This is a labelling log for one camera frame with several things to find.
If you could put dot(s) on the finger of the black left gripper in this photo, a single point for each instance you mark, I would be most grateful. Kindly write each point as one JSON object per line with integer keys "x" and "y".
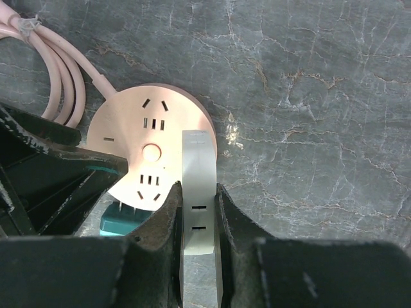
{"x": 19, "y": 128}
{"x": 51, "y": 190}

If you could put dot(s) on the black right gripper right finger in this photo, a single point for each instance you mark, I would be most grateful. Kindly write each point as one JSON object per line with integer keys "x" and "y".
{"x": 256, "y": 269}

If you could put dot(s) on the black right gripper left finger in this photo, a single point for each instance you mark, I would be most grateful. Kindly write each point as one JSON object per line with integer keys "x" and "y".
{"x": 141, "y": 269}

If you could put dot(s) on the pink round power strip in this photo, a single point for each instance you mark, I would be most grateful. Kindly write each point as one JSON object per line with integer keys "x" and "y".
{"x": 144, "y": 125}

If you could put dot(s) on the white plug adapter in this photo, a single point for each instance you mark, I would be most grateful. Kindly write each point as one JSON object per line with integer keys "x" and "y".
{"x": 198, "y": 191}

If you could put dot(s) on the teal charger adapter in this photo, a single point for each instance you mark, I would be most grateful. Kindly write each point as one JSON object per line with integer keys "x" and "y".
{"x": 120, "y": 219}

